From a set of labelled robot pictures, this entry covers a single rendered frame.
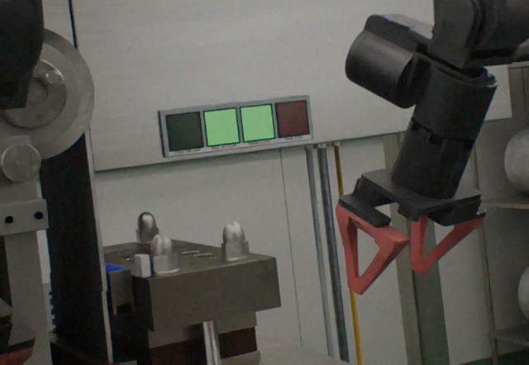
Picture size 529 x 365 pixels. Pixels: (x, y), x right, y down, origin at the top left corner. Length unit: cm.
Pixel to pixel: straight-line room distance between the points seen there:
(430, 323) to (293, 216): 232
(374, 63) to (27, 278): 46
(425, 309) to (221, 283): 82
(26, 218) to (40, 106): 13
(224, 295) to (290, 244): 305
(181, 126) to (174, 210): 250
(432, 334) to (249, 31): 69
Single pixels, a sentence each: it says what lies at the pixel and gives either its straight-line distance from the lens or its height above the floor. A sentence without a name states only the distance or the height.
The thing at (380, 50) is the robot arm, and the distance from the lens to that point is 96.
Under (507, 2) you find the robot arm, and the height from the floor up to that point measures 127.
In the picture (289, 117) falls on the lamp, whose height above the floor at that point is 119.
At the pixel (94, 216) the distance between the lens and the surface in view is 127.
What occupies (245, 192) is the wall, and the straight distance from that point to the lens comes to 424.
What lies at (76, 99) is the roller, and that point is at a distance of 126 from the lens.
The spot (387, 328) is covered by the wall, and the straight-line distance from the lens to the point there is 458.
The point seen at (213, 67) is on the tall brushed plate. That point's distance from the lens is 168.
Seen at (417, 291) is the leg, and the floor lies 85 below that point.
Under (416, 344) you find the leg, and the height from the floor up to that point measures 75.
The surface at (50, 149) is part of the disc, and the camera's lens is 125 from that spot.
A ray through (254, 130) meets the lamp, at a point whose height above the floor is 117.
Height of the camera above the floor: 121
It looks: 3 degrees down
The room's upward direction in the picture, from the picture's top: 6 degrees counter-clockwise
